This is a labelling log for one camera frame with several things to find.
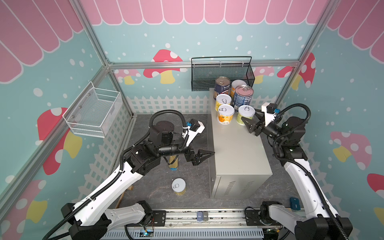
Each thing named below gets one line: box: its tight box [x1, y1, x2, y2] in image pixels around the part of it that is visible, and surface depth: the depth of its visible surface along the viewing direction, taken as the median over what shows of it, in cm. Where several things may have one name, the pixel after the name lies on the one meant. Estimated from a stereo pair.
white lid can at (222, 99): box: [215, 94, 232, 112], surface depth 73 cm
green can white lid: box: [236, 105, 256, 126], surface depth 67 cm
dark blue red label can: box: [214, 76, 231, 95], surface depth 74 cm
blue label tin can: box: [233, 85, 254, 113], surface depth 69 cm
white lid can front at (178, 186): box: [171, 177, 186, 196], surface depth 81 cm
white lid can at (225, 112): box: [218, 104, 235, 125], surface depth 68 cm
